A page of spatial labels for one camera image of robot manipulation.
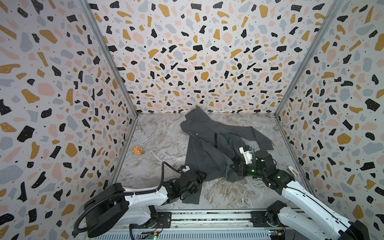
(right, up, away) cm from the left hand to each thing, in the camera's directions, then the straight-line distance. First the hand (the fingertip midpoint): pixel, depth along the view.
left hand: (208, 176), depth 80 cm
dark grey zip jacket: (+3, +14, +11) cm, 18 cm away
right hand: (+10, +7, -4) cm, 13 cm away
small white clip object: (+51, 0, +10) cm, 52 cm away
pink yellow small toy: (-44, +12, +15) cm, 48 cm away
